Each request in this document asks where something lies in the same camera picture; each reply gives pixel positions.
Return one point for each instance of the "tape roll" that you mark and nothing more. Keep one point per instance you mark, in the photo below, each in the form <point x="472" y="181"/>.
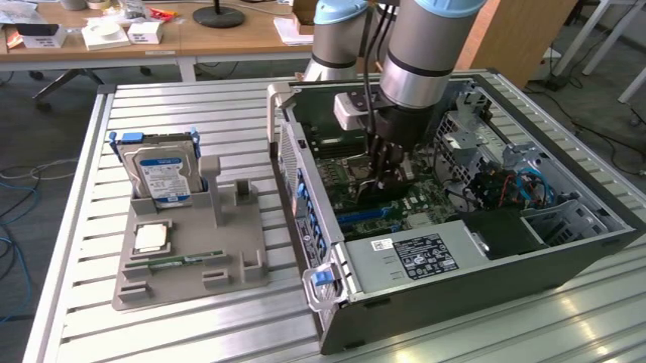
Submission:
<point x="98" y="4"/>

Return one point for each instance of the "black round lamp base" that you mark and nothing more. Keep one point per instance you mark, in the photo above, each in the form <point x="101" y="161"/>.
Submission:
<point x="220" y="17"/>

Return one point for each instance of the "white table frame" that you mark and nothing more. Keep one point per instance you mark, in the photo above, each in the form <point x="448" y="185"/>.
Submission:
<point x="583" y="38"/>

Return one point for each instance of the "blue expansion slot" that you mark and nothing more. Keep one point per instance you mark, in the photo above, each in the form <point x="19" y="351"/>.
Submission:
<point x="366" y="216"/>

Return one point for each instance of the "green motherboard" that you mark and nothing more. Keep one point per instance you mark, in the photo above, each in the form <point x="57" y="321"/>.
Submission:
<point x="429" y="196"/>

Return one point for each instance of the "silver chipset heatsink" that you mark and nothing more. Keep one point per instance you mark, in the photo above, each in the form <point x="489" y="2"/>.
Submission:
<point x="417" y="221"/>

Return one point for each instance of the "white paper stack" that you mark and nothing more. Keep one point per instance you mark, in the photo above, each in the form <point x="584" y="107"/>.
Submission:
<point x="293" y="34"/>

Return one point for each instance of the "metal socket cover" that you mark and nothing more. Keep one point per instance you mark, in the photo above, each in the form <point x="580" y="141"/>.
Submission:
<point x="409" y="166"/>

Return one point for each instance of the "small white carton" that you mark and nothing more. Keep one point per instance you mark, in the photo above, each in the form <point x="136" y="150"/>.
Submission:
<point x="145" y="33"/>

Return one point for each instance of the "white box black lid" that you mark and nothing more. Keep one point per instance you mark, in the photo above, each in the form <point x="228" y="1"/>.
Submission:
<point x="41" y="36"/>

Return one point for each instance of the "wooden desk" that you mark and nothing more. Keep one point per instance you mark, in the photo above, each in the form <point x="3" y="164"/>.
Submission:
<point x="228" y="41"/>

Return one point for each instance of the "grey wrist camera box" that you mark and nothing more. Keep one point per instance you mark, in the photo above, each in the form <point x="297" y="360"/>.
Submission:
<point x="349" y="113"/>

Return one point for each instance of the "dark grey PC case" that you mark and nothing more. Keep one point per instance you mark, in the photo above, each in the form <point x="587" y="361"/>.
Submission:
<point x="455" y="314"/>

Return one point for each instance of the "brown cardboard box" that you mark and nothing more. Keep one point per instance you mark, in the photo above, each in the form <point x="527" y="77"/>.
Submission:
<point x="304" y="11"/>

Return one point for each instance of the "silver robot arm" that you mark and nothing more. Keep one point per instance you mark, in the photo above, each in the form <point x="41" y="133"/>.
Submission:
<point x="429" y="56"/>

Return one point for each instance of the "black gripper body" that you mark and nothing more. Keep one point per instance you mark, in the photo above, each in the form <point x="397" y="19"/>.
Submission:
<point x="404" y="125"/>

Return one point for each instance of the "red packet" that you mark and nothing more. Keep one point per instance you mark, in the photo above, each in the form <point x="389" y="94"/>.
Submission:
<point x="165" y="14"/>

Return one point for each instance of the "black graphics card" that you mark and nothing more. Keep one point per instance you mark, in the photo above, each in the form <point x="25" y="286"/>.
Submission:
<point x="387" y="196"/>

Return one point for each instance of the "wooden cabinet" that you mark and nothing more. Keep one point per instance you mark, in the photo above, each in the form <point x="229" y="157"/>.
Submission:
<point x="515" y="38"/>

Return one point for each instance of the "grey power supply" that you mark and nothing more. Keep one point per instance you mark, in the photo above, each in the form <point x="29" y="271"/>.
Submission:
<point x="374" y="264"/>

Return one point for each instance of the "green RAM stick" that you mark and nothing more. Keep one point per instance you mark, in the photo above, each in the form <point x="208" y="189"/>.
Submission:
<point x="172" y="261"/>

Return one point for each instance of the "perforated metal disk bay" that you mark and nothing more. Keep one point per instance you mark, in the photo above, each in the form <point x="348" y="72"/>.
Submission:
<point x="455" y="151"/>

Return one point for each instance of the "white box round insert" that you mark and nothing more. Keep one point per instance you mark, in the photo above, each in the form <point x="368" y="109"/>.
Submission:
<point x="105" y="36"/>

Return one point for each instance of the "black office chair base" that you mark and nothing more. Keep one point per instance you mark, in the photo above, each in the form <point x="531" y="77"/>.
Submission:
<point x="66" y="81"/>

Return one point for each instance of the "silver CPU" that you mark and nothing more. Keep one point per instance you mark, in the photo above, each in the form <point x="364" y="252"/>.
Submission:
<point x="150" y="237"/>

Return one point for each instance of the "CPU socket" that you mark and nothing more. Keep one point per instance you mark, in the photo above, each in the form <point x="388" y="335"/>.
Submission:
<point x="356" y="168"/>

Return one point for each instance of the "grey cup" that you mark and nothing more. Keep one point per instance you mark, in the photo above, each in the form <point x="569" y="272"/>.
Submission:
<point x="74" y="4"/>

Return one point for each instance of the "hard disk in blue caddy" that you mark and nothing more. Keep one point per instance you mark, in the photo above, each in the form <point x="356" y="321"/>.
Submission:
<point x="162" y="177"/>

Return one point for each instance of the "grey plastic parts rack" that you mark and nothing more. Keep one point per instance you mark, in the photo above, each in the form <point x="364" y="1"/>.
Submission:
<point x="192" y="280"/>

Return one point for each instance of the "silver metal disk bay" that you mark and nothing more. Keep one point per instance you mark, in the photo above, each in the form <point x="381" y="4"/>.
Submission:
<point x="581" y="223"/>

